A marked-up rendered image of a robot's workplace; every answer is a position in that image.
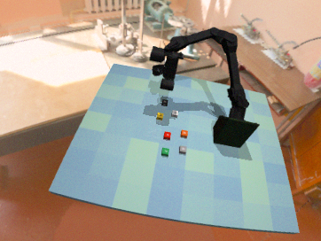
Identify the orange block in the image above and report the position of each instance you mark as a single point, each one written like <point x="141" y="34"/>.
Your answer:
<point x="184" y="133"/>

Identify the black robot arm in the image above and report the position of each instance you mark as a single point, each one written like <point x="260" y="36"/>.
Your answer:
<point x="237" y="96"/>

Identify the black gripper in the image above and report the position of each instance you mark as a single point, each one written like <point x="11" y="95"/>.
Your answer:
<point x="168" y="81"/>

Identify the yellow block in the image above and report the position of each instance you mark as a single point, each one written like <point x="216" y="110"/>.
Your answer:
<point x="160" y="116"/>

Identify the green block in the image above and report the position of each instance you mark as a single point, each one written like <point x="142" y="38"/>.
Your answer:
<point x="164" y="152"/>

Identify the red block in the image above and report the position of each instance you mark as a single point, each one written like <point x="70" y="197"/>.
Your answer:
<point x="167" y="135"/>

